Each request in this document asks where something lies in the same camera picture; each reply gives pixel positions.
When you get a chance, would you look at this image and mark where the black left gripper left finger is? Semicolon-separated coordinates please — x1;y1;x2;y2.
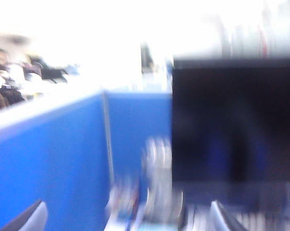
0;199;49;231

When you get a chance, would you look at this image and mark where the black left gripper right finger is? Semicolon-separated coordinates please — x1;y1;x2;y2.
210;200;248;231

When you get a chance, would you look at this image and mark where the beige and grey keyboard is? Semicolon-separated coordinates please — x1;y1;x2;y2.
231;211;290;231

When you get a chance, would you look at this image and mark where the blue cubicle partition panel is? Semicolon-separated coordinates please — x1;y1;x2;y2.
105;88;174;217
0;89;114;231

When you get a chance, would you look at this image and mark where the black computer monitor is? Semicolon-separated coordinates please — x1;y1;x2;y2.
171;56;290;208

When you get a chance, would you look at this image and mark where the person in dark clothes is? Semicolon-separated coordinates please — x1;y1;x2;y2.
0;47;25;112

